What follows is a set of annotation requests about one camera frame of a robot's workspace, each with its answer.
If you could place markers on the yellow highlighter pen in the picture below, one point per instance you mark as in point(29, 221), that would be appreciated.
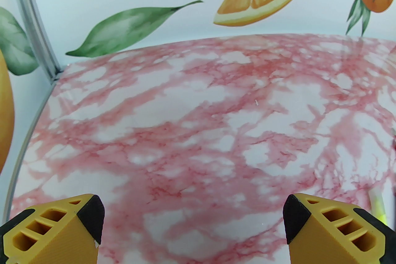
point(379, 210)

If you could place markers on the aluminium frame post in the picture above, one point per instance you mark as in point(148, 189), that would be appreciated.
point(31, 9)

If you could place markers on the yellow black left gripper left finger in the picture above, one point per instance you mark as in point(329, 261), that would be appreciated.
point(62, 235)

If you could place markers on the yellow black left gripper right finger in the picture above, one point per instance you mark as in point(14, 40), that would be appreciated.
point(324, 235)

